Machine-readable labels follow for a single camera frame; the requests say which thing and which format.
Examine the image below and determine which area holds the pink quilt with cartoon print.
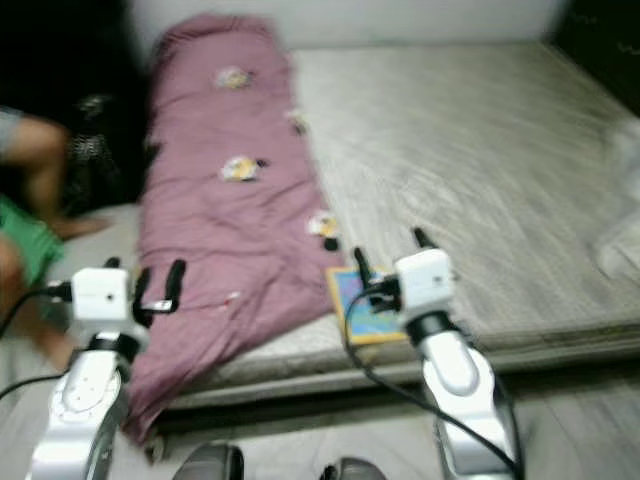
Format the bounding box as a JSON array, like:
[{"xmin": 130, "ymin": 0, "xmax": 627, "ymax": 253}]
[{"xmin": 125, "ymin": 12, "xmax": 346, "ymax": 446}]

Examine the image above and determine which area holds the colourful children's book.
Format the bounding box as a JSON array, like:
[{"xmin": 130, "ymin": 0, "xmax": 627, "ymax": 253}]
[{"xmin": 325, "ymin": 265, "xmax": 409, "ymax": 346}]

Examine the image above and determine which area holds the grey left robot leg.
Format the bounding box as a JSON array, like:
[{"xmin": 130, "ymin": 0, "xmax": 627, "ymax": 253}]
[{"xmin": 175, "ymin": 443, "xmax": 246, "ymax": 480}]

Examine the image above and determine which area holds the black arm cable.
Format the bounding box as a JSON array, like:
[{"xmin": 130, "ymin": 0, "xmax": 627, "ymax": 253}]
[
  {"xmin": 342, "ymin": 290, "xmax": 526, "ymax": 471},
  {"xmin": 0, "ymin": 285, "xmax": 73, "ymax": 401}
]

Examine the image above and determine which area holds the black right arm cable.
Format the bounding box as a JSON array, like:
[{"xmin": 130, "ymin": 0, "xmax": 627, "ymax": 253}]
[{"xmin": 342, "ymin": 290, "xmax": 526, "ymax": 471}]

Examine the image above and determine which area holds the white pillow with green tree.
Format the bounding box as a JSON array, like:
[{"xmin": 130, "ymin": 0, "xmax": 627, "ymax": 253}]
[{"xmin": 592, "ymin": 130, "xmax": 640, "ymax": 281}]

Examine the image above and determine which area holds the black bag with white print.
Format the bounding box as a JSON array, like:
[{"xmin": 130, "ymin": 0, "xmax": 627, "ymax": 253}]
[{"xmin": 65, "ymin": 95, "xmax": 146, "ymax": 216}]

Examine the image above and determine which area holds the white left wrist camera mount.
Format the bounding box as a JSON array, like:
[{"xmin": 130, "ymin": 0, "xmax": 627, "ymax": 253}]
[{"xmin": 70, "ymin": 267, "xmax": 141, "ymax": 346}]

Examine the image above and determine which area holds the person bare leg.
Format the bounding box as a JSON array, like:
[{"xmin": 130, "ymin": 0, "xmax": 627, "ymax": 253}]
[{"xmin": 0, "ymin": 108, "xmax": 106, "ymax": 371}]

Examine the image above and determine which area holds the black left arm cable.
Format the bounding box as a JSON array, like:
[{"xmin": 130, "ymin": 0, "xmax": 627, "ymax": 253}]
[{"xmin": 0, "ymin": 285, "xmax": 73, "ymax": 401}]

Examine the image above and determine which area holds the black tufted headboard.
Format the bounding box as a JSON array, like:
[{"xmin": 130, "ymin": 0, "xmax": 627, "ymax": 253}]
[{"xmin": 550, "ymin": 0, "xmax": 640, "ymax": 91}]

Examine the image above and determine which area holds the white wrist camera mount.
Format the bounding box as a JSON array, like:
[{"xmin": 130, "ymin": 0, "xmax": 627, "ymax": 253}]
[
  {"xmin": 395, "ymin": 248, "xmax": 456, "ymax": 319},
  {"xmin": 70, "ymin": 267, "xmax": 141, "ymax": 346}
]

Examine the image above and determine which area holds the grey quilted mattress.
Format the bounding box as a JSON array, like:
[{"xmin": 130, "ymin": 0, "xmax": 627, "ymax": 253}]
[{"xmin": 160, "ymin": 42, "xmax": 640, "ymax": 421}]

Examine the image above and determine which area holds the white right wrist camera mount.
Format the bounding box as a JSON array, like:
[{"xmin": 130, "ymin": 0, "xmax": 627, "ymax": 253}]
[{"xmin": 395, "ymin": 248, "xmax": 456, "ymax": 319}]

